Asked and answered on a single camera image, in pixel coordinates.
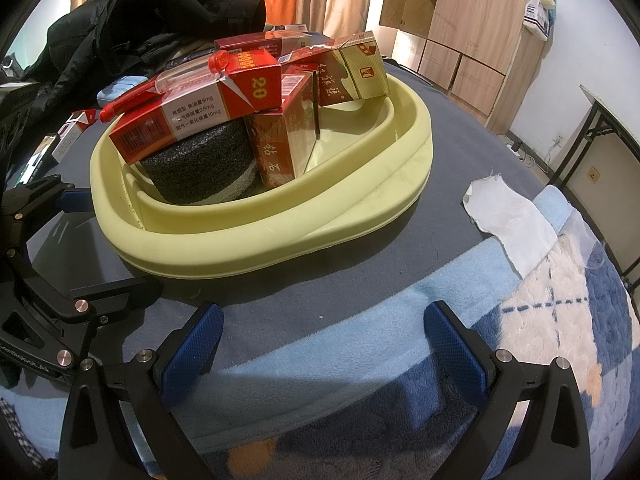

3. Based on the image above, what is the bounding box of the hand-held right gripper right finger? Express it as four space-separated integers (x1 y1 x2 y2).
422 301 592 480

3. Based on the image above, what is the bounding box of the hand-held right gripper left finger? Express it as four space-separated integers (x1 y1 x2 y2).
59 302 225 480

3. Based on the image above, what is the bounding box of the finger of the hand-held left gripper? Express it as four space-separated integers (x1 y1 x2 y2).
9 251 166 329
0 174 96 261

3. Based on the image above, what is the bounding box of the yellow plastic basin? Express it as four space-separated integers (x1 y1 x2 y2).
90 72 433 278

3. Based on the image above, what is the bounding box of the black foam disc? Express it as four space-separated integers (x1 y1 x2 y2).
140 117 258 206

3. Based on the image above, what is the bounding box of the red lighter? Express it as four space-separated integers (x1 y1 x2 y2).
99 51 236 122

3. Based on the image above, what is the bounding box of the dark red cigarette box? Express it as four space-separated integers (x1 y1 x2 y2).
245 72 321 191

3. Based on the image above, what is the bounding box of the gold white cigarette box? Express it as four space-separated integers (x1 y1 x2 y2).
277 30 391 108

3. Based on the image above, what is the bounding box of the red white cigarette pack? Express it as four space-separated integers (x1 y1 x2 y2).
52 109 98 161

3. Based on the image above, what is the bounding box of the checked cloth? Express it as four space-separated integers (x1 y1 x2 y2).
0 396 48 468

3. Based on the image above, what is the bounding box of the blue white checked blanket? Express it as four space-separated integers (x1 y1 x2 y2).
0 184 640 480

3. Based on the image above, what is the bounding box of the light blue plastic case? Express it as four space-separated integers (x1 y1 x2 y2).
96 75 148 108

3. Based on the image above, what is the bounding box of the white cloth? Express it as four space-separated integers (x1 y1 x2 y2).
461 167 558 278

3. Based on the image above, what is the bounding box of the black jacket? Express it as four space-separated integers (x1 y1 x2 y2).
27 0 268 111

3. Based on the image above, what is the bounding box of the black folding table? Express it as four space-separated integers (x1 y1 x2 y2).
545 84 640 291

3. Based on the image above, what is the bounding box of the wooden wardrobe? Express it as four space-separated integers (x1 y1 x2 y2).
379 0 558 133

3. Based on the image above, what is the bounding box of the white hanging bag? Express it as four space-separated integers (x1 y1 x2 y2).
522 0 558 41

